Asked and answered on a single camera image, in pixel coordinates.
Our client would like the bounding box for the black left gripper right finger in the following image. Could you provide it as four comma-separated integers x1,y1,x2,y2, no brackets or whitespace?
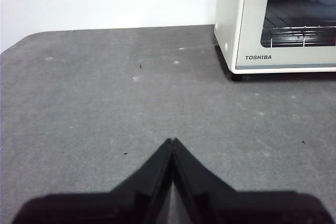
172,137,334,224

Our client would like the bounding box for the glass oven door beige handle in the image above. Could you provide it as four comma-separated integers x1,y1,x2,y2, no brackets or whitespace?
235,0,336,70

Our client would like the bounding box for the metal wire oven rack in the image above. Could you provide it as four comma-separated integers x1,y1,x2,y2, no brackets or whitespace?
262,24,336,48

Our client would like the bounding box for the white Toshiba toaster oven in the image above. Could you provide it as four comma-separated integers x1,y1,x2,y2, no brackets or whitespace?
214,0,336,82

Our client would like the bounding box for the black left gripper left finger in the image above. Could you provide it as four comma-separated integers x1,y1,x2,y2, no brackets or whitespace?
12,138,174,224

